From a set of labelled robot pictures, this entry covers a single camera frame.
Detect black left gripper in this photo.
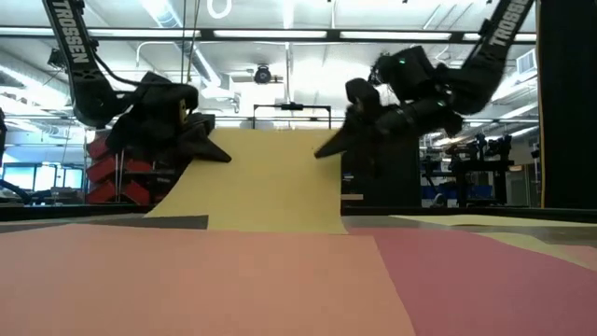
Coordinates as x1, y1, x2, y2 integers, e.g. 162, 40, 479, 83
105, 72, 233, 164

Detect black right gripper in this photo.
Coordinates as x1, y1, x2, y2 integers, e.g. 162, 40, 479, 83
313, 97, 465, 161

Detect orange paper sheet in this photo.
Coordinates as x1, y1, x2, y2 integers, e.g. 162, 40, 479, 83
0, 222, 417, 336

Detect black divider board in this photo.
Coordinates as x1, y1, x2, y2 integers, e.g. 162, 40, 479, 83
341, 134, 423, 208

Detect black background robot workstation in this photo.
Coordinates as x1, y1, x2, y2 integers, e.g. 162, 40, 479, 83
421, 133, 516, 208

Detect blue board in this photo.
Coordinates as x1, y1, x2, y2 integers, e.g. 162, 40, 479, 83
421, 184, 494, 202

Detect white air vent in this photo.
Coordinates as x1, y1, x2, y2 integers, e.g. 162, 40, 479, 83
516, 48, 538, 77

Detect black slanted bar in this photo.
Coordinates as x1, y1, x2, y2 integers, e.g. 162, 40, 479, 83
0, 179, 34, 206

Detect red paper sheet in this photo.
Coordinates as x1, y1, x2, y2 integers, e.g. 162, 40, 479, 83
347, 226, 597, 336

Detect black partition panel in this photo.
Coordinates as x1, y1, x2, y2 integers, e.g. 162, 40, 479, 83
535, 0, 597, 210

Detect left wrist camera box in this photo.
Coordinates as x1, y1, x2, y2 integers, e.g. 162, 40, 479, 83
185, 110, 217, 136

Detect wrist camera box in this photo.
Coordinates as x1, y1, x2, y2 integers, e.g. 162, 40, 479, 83
343, 77, 382, 113
185, 110, 217, 136

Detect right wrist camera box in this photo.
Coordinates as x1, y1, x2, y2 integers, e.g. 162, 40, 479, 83
343, 77, 382, 113

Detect silver ceiling duct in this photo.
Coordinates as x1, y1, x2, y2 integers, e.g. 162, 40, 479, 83
139, 0, 242, 113

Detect black ceiling camera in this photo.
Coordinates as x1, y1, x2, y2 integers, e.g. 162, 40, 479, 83
253, 63, 273, 86

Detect hanging black cables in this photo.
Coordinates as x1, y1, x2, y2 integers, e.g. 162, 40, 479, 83
179, 0, 202, 90

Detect black ceiling light rail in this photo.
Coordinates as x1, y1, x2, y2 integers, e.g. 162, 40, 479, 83
0, 25, 537, 44

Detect white ring light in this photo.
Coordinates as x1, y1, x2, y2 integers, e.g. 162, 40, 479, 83
206, 0, 233, 21

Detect black aluminium table frame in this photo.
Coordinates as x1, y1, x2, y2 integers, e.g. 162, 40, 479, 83
0, 203, 597, 225

